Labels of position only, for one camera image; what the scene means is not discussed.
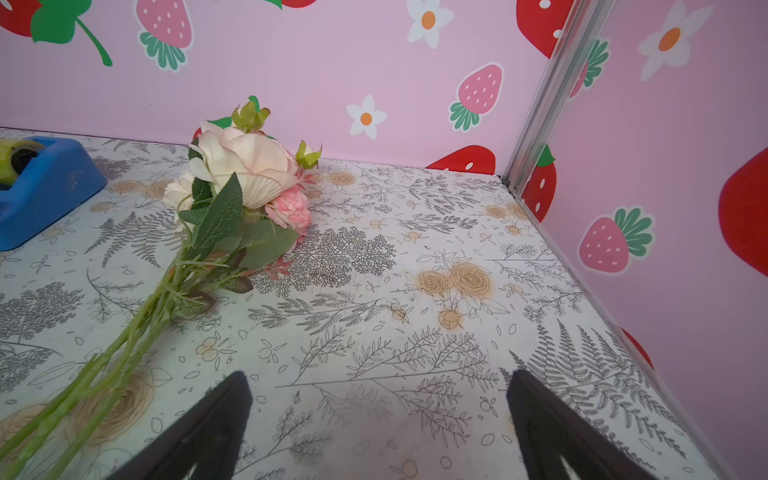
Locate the aluminium corner post right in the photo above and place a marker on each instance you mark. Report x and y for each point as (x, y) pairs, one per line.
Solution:
(585, 22)

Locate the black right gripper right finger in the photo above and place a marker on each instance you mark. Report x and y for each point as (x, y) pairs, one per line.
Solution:
(553, 437)

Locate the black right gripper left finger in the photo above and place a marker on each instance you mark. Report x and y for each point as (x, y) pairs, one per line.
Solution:
(204, 443)

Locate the yellow-green tape roll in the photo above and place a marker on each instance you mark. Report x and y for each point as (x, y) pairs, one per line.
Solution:
(16, 154)

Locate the artificial pink flower bouquet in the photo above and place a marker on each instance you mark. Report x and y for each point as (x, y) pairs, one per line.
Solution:
(240, 206)

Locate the blue tape dispenser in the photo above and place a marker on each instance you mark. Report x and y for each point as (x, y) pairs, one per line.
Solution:
(58, 180)

